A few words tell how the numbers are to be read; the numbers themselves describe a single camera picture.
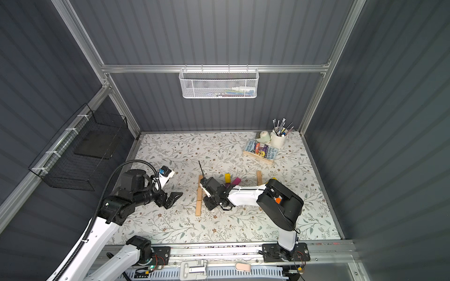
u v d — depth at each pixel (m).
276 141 1.08
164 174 0.62
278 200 0.52
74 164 0.71
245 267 0.69
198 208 0.87
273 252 0.74
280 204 0.48
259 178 0.97
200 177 0.99
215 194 0.69
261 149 1.08
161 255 0.73
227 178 0.98
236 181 0.96
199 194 0.91
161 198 0.63
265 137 1.08
